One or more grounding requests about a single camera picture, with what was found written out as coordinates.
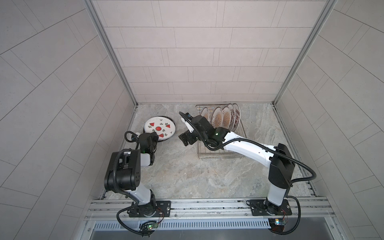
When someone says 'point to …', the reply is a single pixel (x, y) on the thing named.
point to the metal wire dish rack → (205, 153)
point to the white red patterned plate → (205, 113)
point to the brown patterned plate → (217, 117)
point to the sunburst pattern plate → (226, 117)
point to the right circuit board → (277, 224)
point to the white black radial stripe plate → (163, 133)
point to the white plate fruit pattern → (163, 126)
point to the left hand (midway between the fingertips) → (159, 127)
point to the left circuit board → (151, 226)
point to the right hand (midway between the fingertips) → (183, 133)
